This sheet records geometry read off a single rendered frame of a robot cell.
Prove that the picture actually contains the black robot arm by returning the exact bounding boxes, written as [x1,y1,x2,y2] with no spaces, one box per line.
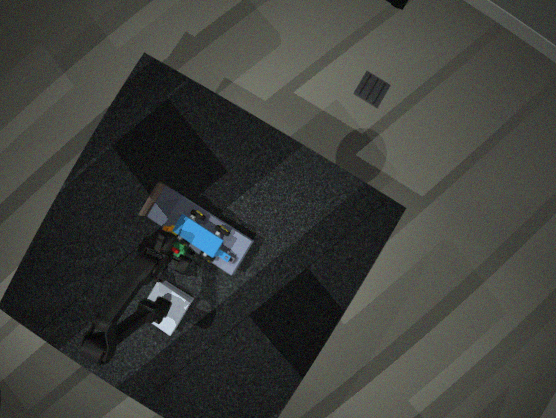
[79,231,176,366]

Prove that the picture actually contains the grey ramp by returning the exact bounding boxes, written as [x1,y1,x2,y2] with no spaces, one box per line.
[138,182,254,275]

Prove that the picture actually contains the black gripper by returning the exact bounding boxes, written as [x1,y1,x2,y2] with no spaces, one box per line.
[138,236,192,275]

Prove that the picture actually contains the yellow wheel chock with orange handle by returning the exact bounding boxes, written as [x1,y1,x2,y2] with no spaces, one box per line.
[163,225,177,236]

